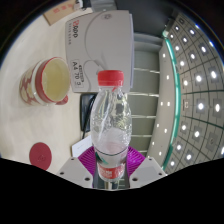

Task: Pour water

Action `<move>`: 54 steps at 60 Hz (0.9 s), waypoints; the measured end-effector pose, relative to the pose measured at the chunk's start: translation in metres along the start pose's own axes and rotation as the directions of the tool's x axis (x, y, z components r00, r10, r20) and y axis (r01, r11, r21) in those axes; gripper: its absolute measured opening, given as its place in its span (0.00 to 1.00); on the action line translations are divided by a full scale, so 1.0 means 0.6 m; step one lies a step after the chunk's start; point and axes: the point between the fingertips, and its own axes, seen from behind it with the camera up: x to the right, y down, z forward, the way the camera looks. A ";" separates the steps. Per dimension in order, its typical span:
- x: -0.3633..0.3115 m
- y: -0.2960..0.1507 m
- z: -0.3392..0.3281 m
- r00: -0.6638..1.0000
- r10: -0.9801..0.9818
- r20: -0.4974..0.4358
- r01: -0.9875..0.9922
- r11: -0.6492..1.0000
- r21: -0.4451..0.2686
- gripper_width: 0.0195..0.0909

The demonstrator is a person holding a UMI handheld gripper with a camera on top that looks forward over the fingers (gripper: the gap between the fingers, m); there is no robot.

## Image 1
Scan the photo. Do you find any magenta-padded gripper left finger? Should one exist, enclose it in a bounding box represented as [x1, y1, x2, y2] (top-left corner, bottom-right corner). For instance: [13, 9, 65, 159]
[55, 146, 100, 190]

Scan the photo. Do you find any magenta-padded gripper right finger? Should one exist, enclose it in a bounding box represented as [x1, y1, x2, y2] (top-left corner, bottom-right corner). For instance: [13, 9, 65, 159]
[124, 146, 168, 189]

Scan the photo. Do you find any clear red-capped water bottle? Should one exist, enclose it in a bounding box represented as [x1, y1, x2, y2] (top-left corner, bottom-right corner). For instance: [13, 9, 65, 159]
[90, 69, 133, 183]

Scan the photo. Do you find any flat round red coaster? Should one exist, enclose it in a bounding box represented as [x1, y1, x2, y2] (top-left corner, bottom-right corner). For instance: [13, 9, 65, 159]
[29, 142, 53, 171]

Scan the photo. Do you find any black desk device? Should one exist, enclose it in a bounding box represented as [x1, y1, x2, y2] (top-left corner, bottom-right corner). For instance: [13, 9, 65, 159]
[79, 93, 98, 133]

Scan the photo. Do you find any red and cream patterned mug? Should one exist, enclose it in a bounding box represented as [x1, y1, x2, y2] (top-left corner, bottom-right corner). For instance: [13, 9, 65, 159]
[18, 56, 72, 107]

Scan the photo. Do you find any group of ceiling lights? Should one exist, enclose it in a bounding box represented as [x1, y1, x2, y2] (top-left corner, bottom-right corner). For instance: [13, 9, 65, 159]
[159, 19, 224, 168]

